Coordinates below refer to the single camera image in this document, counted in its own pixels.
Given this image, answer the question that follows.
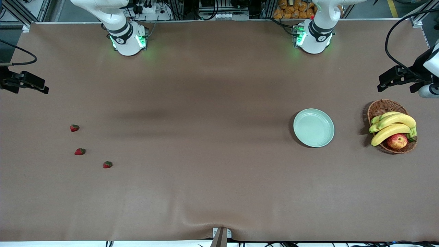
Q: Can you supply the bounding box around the light green plate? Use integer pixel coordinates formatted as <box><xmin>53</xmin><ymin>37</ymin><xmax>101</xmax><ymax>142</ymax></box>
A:
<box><xmin>293</xmin><ymin>108</ymin><xmax>335</xmax><ymax>148</ymax></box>

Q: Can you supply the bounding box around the brown wicker basket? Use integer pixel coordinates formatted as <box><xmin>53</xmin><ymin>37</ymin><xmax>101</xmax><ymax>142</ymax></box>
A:
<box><xmin>367</xmin><ymin>99</ymin><xmax>418</xmax><ymax>154</ymax></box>

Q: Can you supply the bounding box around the small greenish yellow banana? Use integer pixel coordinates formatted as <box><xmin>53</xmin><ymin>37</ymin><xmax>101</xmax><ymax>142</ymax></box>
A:
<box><xmin>371</xmin><ymin>111</ymin><xmax>404</xmax><ymax>125</ymax></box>

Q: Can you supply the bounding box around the red yellow apple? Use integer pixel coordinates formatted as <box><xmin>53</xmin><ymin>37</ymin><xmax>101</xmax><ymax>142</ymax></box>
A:
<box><xmin>387</xmin><ymin>133</ymin><xmax>408</xmax><ymax>150</ymax></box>

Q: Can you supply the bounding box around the pile of orange buns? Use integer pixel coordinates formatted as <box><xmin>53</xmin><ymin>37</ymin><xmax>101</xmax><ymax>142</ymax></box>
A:
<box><xmin>273</xmin><ymin>0</ymin><xmax>317</xmax><ymax>20</ymax></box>

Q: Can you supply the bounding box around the white power strip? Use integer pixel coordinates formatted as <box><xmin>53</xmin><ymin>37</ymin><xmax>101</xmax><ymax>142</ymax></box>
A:
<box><xmin>132</xmin><ymin>0</ymin><xmax>172</xmax><ymax>21</ymax></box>

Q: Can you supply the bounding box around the white connector strip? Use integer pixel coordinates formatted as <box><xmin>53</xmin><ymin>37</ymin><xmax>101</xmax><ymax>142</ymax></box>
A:
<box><xmin>199</xmin><ymin>10</ymin><xmax>249</xmax><ymax>20</ymax></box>

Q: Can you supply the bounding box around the brown table cloth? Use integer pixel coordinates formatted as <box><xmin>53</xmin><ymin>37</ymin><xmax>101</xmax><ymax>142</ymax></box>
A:
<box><xmin>0</xmin><ymin>20</ymin><xmax>439</xmax><ymax>243</ymax></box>

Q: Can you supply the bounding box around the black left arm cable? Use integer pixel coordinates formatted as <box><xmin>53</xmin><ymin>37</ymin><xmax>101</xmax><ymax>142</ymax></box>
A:
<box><xmin>384</xmin><ymin>9</ymin><xmax>439</xmax><ymax>73</ymax></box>

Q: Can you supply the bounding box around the aluminium frame profile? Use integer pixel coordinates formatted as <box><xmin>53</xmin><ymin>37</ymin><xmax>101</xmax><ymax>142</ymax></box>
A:
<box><xmin>0</xmin><ymin>0</ymin><xmax>52</xmax><ymax>33</ymax></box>
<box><xmin>410</xmin><ymin>0</ymin><xmax>439</xmax><ymax>28</ymax></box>

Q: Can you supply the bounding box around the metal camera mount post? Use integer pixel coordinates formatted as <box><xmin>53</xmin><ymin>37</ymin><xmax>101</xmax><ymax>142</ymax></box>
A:
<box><xmin>212</xmin><ymin>227</ymin><xmax>232</xmax><ymax>247</ymax></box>

